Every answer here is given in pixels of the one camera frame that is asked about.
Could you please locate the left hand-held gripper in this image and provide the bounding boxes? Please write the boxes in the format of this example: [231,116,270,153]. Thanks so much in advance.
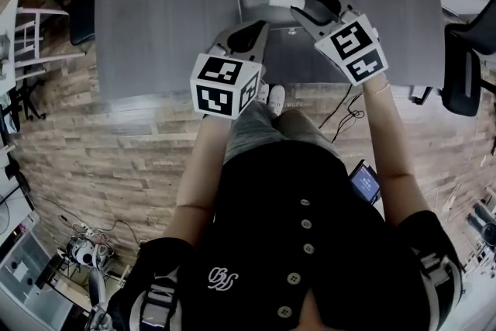
[189,19,270,121]

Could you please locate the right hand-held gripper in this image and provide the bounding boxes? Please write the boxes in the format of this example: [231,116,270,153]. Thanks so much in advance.
[289,0,389,86]

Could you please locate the small white roll item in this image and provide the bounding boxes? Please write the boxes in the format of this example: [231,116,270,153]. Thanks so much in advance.
[270,0,308,10]

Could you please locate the person's right forearm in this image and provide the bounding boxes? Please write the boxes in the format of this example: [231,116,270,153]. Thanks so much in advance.
[360,72,422,191]

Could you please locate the person's left forearm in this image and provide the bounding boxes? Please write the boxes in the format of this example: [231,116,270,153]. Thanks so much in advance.
[174,112,233,214]

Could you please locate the white shoe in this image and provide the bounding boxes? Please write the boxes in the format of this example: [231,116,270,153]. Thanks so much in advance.
[267,84,288,116]
[254,82,270,105]

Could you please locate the grey shorts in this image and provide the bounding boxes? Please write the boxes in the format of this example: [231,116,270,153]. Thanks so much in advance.
[223,99,343,167]

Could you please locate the black device with screen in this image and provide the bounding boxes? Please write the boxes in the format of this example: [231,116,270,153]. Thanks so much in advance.
[347,158,383,205]

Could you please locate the black buttoned shirt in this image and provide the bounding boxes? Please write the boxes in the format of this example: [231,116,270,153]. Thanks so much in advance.
[107,139,464,331]

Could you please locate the white wooden stool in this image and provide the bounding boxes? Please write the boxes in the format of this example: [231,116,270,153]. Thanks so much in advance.
[12,6,87,83]

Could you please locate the white cabinet machine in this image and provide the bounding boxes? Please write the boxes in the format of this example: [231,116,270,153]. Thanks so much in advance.
[0,211,75,326]

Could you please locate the black floor cable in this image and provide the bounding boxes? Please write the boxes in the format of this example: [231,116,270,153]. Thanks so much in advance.
[317,87,366,145]

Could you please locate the tangle of cables and plugs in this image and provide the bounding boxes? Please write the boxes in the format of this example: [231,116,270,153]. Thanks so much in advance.
[57,219,115,273]

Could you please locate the grey shoulder strap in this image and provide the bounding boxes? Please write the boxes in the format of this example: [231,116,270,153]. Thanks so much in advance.
[417,250,463,309]
[130,274,180,327]

